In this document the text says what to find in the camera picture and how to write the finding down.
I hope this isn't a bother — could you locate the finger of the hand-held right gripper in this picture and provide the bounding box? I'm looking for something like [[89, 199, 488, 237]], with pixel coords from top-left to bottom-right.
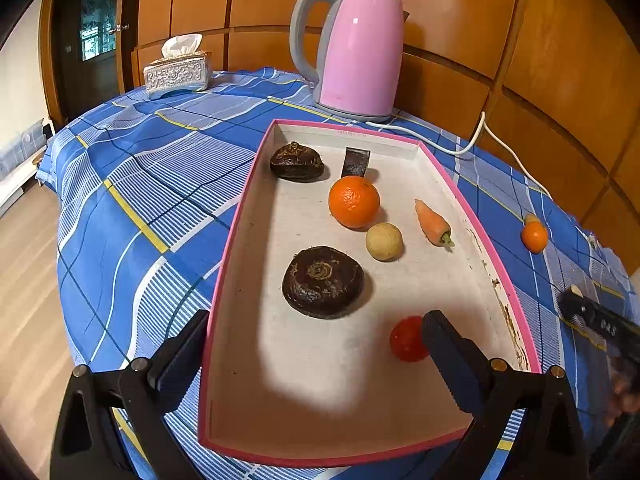
[[558, 286, 640, 356]]

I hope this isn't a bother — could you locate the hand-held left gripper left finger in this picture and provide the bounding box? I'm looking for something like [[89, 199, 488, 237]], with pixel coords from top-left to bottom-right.
[[50, 309, 211, 480]]

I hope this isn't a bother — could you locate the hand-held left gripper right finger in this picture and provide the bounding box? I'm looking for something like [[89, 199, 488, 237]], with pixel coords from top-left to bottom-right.
[[421, 310, 591, 480]]

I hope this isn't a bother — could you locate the red cherry tomato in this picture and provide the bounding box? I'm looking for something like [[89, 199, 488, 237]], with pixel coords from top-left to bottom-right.
[[390, 316, 431, 362]]

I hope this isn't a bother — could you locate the pink shallow box tray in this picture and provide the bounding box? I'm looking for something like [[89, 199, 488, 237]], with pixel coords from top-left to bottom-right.
[[197, 119, 543, 468]]

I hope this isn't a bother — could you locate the yellow round fruit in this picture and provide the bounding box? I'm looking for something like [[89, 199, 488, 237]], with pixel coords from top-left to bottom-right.
[[365, 223, 404, 262]]

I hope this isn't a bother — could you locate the large dark brown round fruit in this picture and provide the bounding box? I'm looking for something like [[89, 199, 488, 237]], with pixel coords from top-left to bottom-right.
[[282, 246, 366, 319]]

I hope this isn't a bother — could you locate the small dark brown fruit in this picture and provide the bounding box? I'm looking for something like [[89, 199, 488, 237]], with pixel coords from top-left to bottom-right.
[[270, 141, 326, 182]]

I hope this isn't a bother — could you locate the small tangerine with stem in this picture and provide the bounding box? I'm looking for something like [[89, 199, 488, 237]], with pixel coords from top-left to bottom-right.
[[521, 221, 549, 254]]

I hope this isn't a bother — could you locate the small carrot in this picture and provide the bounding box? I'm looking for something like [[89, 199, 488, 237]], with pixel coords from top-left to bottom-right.
[[414, 199, 455, 248]]

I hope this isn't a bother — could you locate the large orange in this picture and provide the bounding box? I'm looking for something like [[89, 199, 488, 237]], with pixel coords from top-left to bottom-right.
[[328, 176, 382, 229]]

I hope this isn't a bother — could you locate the blue plaid tablecloth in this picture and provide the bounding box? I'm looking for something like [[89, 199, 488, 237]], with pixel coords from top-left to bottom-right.
[[36, 66, 640, 480]]

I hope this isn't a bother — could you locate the light grey sofa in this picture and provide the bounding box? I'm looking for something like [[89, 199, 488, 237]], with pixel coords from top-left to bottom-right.
[[0, 119, 56, 216]]

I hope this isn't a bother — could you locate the silver embossed tissue box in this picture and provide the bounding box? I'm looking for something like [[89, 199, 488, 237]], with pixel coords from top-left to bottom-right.
[[143, 33, 212, 93]]

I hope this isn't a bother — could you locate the pink electric kettle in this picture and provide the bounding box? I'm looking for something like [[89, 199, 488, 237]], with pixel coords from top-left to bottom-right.
[[290, 0, 411, 124]]

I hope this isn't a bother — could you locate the dark wooden door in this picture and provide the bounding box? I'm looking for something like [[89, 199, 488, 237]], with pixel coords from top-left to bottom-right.
[[52, 0, 127, 126]]

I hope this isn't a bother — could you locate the white power cable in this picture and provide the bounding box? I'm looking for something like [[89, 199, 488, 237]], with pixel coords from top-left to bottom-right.
[[365, 111, 553, 198]]

